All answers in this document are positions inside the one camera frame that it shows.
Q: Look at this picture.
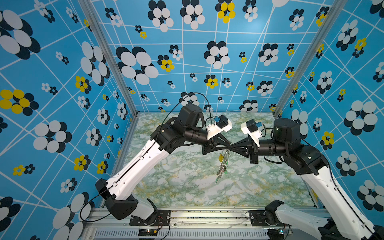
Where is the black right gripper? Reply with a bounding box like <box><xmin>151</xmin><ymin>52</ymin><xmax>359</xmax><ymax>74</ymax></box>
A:
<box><xmin>229</xmin><ymin>137</ymin><xmax>289</xmax><ymax>165</ymax></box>

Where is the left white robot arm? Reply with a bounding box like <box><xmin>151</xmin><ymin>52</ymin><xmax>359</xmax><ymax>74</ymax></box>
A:
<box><xmin>96</xmin><ymin>104</ymin><xmax>233</xmax><ymax>223</ymax></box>

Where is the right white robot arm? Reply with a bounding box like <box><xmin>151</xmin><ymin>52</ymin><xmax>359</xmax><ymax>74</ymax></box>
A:
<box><xmin>231</xmin><ymin>118</ymin><xmax>384</xmax><ymax>240</ymax></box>

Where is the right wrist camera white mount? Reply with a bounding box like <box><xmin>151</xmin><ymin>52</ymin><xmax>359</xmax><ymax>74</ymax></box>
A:
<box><xmin>241</xmin><ymin>120</ymin><xmax>263</xmax><ymax>147</ymax></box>

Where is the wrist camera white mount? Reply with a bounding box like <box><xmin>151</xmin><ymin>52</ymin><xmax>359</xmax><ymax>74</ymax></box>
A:
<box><xmin>207</xmin><ymin>115</ymin><xmax>233</xmax><ymax>140</ymax></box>
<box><xmin>241</xmin><ymin>120</ymin><xmax>263</xmax><ymax>147</ymax></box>

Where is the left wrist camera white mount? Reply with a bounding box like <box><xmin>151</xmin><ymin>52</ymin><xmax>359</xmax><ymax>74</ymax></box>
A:
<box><xmin>207</xmin><ymin>115</ymin><xmax>233</xmax><ymax>140</ymax></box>

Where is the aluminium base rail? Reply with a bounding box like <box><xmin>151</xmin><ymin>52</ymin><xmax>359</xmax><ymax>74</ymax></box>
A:
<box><xmin>81</xmin><ymin>208</ymin><xmax>314</xmax><ymax>240</ymax></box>

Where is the aluminium corner post left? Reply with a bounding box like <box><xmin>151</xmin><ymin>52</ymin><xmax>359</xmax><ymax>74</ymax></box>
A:
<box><xmin>79</xmin><ymin>0</ymin><xmax>138</xmax><ymax>118</ymax></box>

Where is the aluminium corner post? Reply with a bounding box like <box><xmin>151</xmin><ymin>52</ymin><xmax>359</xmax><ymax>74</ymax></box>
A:
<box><xmin>273</xmin><ymin>0</ymin><xmax>347</xmax><ymax>119</ymax></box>
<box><xmin>79</xmin><ymin>0</ymin><xmax>138</xmax><ymax>118</ymax></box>

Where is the aluminium corner post right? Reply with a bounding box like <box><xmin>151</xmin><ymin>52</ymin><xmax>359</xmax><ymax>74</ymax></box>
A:
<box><xmin>273</xmin><ymin>0</ymin><xmax>347</xmax><ymax>119</ymax></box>

